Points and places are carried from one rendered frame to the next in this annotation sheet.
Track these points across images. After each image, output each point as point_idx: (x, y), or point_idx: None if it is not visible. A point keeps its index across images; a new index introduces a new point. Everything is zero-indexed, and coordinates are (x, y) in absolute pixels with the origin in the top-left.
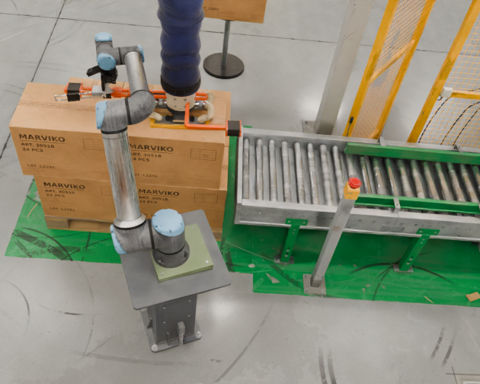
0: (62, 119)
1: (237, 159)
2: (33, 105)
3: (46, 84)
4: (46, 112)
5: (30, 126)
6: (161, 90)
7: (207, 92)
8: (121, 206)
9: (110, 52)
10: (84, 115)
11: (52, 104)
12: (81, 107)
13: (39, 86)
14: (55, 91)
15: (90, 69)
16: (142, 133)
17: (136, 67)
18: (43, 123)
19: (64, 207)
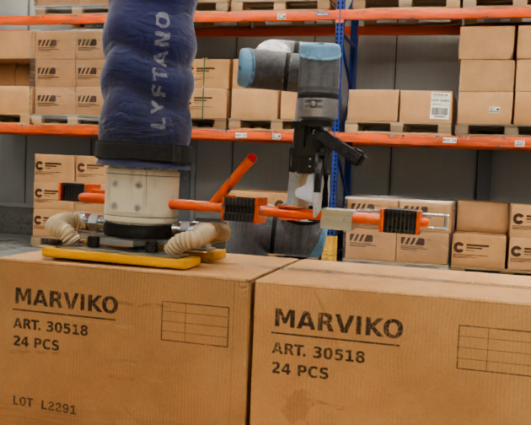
0: (431, 273)
1: None
2: (519, 286)
3: (506, 300)
4: (475, 279)
5: (504, 274)
6: None
7: (57, 221)
8: None
9: None
10: (378, 271)
11: (468, 283)
12: (386, 277)
13: (528, 299)
14: (471, 292)
15: (356, 147)
16: (246, 255)
17: (266, 47)
18: (473, 273)
19: None
